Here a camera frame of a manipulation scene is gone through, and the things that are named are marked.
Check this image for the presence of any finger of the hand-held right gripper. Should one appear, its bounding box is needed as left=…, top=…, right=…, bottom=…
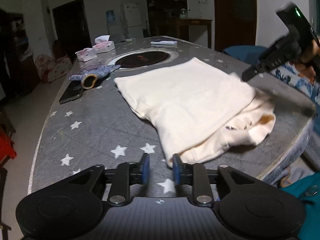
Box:
left=241, top=61, right=270, bottom=83

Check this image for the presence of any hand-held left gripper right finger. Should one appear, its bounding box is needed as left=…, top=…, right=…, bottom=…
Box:
left=172, top=154, right=255, bottom=205

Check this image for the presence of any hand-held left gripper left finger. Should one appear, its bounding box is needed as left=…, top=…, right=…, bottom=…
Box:
left=67, top=152, right=150, bottom=205

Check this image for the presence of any cream garment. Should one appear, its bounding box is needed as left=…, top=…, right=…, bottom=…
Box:
left=114, top=57, right=277, bottom=164

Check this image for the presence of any person's right hand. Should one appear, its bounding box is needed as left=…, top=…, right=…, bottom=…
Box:
left=301, top=39, right=320, bottom=67

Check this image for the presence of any blue cushion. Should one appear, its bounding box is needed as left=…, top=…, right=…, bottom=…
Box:
left=222, top=45, right=269, bottom=67

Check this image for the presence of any butterfly printed blanket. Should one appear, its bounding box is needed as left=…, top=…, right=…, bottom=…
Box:
left=274, top=64, right=320, bottom=105

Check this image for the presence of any brown door with glass panel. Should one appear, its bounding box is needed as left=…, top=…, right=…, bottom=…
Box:
left=214, top=0, right=258, bottom=53

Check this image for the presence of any grey star-printed tablecloth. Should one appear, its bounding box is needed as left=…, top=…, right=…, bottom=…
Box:
left=27, top=36, right=317, bottom=200

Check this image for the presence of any wooden desk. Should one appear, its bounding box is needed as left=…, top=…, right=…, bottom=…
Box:
left=155, top=18, right=212, bottom=48

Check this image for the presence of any white remote control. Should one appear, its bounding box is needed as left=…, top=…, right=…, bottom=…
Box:
left=150, top=40, right=177, bottom=46

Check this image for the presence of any black smartphone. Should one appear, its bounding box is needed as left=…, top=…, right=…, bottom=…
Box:
left=59, top=80, right=84, bottom=105

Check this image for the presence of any blue-grey knit glove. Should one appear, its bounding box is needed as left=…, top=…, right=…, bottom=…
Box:
left=69, top=64, right=122, bottom=90

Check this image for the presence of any round black induction cooker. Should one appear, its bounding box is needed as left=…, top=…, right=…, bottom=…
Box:
left=108, top=49, right=178, bottom=70

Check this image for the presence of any pink tissue pack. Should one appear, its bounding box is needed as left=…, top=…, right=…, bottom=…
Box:
left=75, top=47, right=97, bottom=62

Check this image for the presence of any pink and white tissue box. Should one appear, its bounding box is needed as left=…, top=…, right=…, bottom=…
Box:
left=93, top=34, right=115, bottom=54

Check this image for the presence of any white refrigerator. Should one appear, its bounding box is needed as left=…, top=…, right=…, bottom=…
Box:
left=121, top=2, right=143, bottom=39

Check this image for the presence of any person's teal clothing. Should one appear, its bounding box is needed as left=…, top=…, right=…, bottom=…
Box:
left=280, top=171, right=320, bottom=240

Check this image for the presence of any red dotted white cushion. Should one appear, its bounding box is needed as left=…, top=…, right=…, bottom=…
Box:
left=35, top=54, right=73, bottom=83

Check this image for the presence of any red plastic stool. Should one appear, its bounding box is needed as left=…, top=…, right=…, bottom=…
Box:
left=0, top=132, right=17, bottom=167

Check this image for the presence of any water dispenser with blue bottle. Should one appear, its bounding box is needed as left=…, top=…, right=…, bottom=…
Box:
left=106, top=10, right=120, bottom=43

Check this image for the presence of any dark wooden door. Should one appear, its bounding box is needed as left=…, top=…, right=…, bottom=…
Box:
left=52, top=0, right=92, bottom=55

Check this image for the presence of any wooden arched shelf unit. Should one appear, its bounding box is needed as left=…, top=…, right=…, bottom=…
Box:
left=0, top=9, right=38, bottom=95

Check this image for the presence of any wooden wall shelf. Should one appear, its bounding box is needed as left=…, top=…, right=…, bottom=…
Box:
left=145, top=0, right=188, bottom=38

